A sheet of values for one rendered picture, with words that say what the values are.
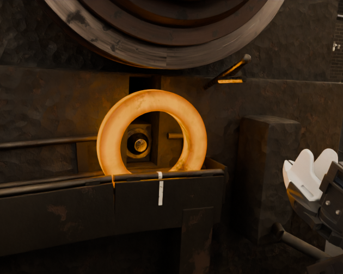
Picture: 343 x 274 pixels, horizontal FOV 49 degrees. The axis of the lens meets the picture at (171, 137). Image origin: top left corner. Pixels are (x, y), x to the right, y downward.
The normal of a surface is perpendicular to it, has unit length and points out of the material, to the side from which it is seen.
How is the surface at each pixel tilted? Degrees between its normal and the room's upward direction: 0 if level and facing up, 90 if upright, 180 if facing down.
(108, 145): 90
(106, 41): 90
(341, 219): 89
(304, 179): 89
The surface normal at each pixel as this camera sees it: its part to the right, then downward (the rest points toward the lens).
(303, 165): -0.95, -0.02
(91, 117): 0.37, 0.18
